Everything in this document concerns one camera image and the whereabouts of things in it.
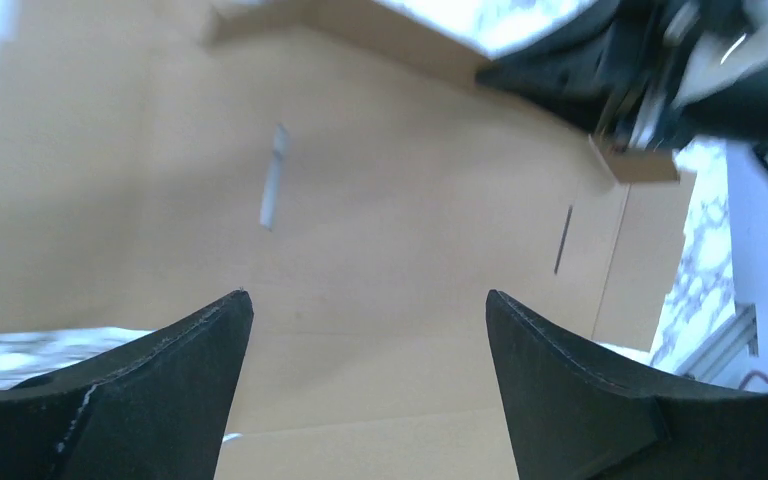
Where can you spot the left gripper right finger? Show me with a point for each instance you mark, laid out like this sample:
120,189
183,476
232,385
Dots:
577,410

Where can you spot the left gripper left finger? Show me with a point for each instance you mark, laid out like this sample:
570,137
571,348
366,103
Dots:
153,408

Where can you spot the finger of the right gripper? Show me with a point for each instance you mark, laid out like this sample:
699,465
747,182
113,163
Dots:
587,71

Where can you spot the aluminium frame rail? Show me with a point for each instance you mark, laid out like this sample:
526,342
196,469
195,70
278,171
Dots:
724,357

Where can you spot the brown cardboard box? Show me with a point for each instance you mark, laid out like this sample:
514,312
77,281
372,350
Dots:
335,160

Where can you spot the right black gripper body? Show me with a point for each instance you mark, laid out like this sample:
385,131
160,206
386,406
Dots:
714,82

